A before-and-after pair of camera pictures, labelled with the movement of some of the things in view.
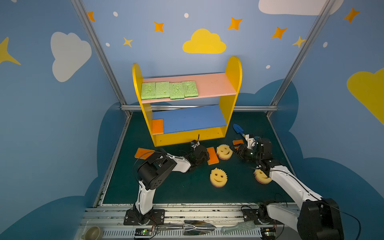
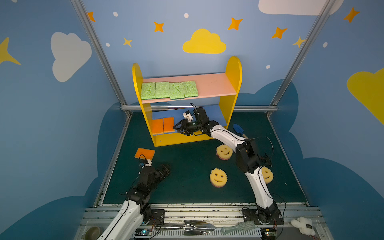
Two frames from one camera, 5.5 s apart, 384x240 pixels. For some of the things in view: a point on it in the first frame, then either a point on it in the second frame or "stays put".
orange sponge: [157, 126] stays put
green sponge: [176, 90] stays put
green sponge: [190, 88] stays put
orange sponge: [213, 156] to [168, 123]
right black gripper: [243, 150] to [186, 126]
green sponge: [148, 90] stays put
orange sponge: [141, 151] stays put
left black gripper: [201, 153] to [162, 170]
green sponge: [162, 90] stays put
